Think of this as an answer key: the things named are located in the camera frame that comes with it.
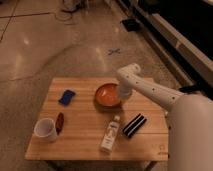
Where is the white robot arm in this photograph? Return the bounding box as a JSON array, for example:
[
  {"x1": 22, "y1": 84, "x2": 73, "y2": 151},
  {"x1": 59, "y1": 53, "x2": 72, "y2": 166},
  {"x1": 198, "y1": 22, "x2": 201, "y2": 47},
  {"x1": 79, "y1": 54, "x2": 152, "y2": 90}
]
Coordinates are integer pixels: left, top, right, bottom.
[{"x1": 116, "y1": 63, "x2": 213, "y2": 171}]

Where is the black floor box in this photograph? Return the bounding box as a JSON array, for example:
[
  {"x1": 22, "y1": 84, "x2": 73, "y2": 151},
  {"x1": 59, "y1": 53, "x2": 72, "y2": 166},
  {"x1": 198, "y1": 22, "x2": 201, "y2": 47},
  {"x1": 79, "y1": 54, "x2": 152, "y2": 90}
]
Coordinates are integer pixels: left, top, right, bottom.
[{"x1": 121, "y1": 19, "x2": 141, "y2": 32}]

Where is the orange ceramic bowl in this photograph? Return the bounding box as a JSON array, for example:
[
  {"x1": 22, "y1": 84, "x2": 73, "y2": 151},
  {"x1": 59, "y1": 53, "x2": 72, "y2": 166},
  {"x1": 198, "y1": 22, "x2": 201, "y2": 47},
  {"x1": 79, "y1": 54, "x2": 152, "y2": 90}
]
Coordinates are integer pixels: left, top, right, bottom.
[{"x1": 94, "y1": 83, "x2": 121, "y2": 108}]

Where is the white plastic bottle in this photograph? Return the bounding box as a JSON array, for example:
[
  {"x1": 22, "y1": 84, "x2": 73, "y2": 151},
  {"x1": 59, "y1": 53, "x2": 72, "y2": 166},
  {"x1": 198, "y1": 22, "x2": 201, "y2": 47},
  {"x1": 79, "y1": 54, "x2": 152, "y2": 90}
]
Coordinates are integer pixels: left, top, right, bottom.
[{"x1": 100, "y1": 115, "x2": 120, "y2": 152}]

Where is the black white striped box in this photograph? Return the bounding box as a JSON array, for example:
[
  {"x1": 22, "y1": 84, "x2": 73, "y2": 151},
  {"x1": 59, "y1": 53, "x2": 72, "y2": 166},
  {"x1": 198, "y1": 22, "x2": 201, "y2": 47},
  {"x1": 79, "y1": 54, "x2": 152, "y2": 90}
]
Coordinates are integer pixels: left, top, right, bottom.
[{"x1": 123, "y1": 114, "x2": 147, "y2": 138}]

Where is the white mug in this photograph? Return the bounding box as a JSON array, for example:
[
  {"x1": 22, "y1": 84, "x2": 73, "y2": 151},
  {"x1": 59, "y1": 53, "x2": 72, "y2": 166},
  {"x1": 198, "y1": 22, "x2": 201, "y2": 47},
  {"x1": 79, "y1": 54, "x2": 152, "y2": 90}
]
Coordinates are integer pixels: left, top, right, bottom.
[{"x1": 34, "y1": 118, "x2": 57, "y2": 142}]

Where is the blue sponge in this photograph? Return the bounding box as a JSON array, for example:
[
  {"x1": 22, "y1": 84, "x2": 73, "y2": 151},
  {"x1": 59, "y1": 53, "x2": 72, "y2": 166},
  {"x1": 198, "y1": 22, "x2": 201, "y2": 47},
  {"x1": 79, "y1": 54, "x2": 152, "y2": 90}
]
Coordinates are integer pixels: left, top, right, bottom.
[{"x1": 58, "y1": 90, "x2": 76, "y2": 106}]

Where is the wooden folding table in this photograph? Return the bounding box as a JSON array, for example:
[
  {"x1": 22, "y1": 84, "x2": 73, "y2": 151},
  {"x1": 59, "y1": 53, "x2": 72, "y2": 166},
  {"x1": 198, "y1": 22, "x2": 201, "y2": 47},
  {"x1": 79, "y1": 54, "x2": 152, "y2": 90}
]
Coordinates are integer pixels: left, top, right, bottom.
[{"x1": 25, "y1": 77, "x2": 168, "y2": 161}]

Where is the red brown oval object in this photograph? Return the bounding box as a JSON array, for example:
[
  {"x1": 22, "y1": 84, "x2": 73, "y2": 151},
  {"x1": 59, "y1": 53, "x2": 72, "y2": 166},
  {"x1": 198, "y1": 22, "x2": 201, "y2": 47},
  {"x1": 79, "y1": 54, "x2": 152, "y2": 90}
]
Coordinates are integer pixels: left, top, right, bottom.
[{"x1": 55, "y1": 113, "x2": 64, "y2": 133}]

